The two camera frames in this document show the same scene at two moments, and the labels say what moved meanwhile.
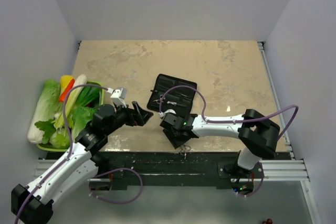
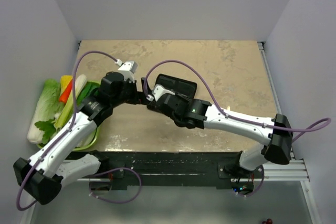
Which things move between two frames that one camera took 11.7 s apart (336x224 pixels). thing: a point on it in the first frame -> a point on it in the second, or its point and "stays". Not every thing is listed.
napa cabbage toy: (47, 109) stays
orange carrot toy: (66, 90) stays
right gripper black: (175, 142) -> (178, 97)
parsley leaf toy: (48, 127) stays
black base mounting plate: (184, 170) stays
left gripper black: (138, 116) -> (139, 97)
